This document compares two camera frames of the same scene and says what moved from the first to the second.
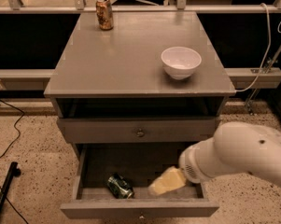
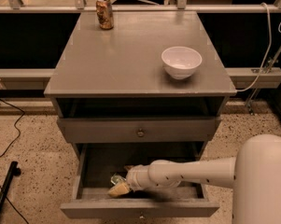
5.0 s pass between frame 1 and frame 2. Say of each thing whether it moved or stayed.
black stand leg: stayed
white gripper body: moved
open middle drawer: stayed
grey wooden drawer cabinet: stayed
